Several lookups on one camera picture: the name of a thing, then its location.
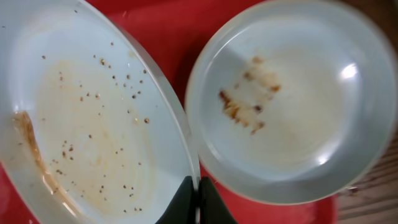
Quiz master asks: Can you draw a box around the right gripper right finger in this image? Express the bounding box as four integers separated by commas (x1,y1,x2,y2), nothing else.
199,177,238,224

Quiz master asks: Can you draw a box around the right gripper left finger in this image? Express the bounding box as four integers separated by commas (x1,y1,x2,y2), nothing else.
156,176,196,224

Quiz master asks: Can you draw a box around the light blue plate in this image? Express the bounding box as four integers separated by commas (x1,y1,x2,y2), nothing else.
1,0,198,223
185,1,397,205

